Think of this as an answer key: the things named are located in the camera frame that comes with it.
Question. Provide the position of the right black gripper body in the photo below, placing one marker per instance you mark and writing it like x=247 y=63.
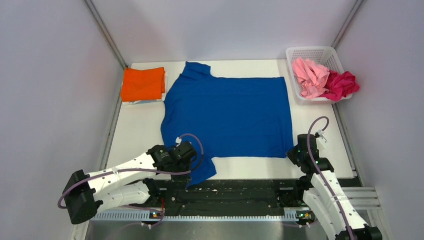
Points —
x=295 y=155

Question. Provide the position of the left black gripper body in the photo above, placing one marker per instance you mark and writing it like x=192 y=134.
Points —
x=182 y=166

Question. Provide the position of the blue t shirt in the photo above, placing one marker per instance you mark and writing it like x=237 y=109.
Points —
x=227 y=117

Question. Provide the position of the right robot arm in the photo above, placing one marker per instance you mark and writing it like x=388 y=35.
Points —
x=321 y=191

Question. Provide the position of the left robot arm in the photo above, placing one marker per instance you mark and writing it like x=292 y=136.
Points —
x=130 y=183

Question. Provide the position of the light pink t shirt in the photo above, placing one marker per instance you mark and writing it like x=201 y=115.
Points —
x=311 y=76

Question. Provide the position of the folded orange t shirt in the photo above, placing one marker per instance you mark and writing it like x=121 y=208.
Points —
x=142 y=84

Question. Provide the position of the magenta t shirt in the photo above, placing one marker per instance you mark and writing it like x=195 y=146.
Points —
x=340 y=85

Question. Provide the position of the white plastic basket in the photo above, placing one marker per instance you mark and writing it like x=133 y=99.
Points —
x=322 y=55

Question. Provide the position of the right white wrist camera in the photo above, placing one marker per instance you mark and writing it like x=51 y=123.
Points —
x=320 y=135

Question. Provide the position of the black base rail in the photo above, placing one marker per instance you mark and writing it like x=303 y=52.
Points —
x=229 y=198

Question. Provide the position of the white slotted cable duct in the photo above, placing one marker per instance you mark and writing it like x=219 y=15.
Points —
x=128 y=215

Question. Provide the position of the left corner aluminium post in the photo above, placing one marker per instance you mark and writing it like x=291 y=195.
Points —
x=90 y=5

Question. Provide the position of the corner aluminium post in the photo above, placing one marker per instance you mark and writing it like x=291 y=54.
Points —
x=90 y=5
x=350 y=18

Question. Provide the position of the right corner aluminium post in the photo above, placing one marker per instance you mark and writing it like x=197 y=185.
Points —
x=350 y=18

